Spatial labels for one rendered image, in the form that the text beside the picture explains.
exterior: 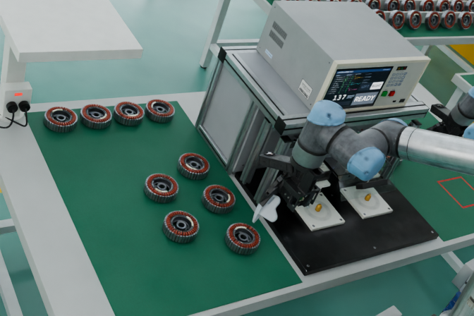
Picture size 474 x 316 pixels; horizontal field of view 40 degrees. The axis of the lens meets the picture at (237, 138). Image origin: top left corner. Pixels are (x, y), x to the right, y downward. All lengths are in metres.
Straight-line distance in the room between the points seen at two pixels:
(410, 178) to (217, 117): 0.87
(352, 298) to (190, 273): 1.40
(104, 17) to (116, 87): 1.85
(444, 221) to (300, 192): 1.22
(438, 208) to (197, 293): 1.15
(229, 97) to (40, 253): 0.85
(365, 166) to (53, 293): 0.92
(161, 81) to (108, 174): 1.95
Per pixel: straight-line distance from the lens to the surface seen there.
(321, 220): 2.29
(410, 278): 3.52
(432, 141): 1.45
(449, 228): 2.64
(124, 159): 2.27
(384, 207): 2.49
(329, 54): 2.08
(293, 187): 1.52
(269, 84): 2.21
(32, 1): 2.11
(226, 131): 2.35
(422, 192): 2.74
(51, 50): 1.89
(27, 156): 2.22
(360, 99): 2.24
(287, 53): 2.24
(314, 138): 1.44
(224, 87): 2.33
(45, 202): 2.07
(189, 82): 4.16
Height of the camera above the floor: 2.22
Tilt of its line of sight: 35 degrees down
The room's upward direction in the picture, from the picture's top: 21 degrees clockwise
